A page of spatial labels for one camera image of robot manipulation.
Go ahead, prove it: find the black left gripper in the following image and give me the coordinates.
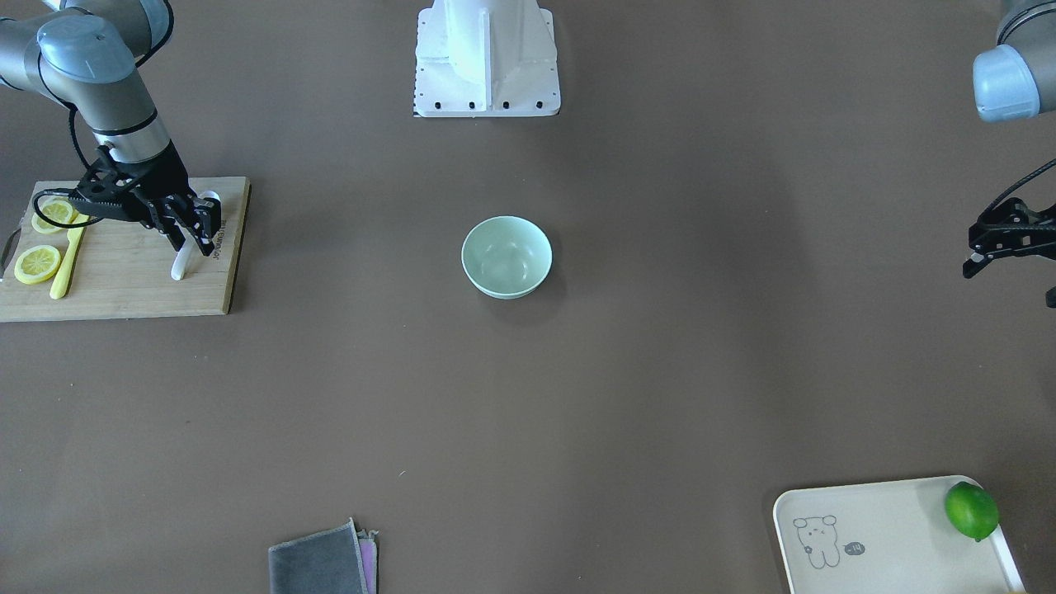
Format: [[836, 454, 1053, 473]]
[[963, 198, 1055, 279]]

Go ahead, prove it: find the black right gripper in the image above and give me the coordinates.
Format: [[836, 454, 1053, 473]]
[[69, 142, 222, 257]]

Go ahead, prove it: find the white ceramic spoon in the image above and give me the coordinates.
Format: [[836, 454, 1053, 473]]
[[170, 238, 206, 281]]

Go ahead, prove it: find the mint green bowl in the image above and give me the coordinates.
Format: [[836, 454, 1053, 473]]
[[460, 215, 554, 299]]

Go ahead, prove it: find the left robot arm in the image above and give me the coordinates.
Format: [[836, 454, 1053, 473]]
[[962, 1, 1055, 279]]

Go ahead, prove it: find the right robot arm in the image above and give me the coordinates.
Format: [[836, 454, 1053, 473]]
[[2, 1, 222, 256]]

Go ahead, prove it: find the bamboo cutting board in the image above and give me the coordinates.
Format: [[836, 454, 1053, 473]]
[[1, 177, 252, 323]]

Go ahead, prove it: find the lemon slice upper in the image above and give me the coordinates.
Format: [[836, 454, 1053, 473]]
[[31, 198, 77, 234]]

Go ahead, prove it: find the lemon slice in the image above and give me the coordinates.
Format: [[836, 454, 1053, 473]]
[[12, 244, 63, 285], [31, 198, 77, 234]]

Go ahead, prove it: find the yellow plastic knife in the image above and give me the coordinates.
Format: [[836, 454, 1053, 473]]
[[49, 214, 89, 299]]

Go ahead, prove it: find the lemon slice lower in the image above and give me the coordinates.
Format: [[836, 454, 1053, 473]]
[[12, 244, 63, 285]]

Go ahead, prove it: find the green lime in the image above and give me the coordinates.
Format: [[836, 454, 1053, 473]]
[[944, 481, 1000, 542]]

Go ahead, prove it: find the cream rabbit tray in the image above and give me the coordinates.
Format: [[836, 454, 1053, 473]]
[[772, 476, 1026, 593]]

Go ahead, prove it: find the grey folded cloth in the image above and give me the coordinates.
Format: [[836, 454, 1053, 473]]
[[268, 519, 380, 593]]

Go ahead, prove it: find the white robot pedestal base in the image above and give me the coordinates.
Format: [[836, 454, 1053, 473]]
[[412, 1, 562, 118]]

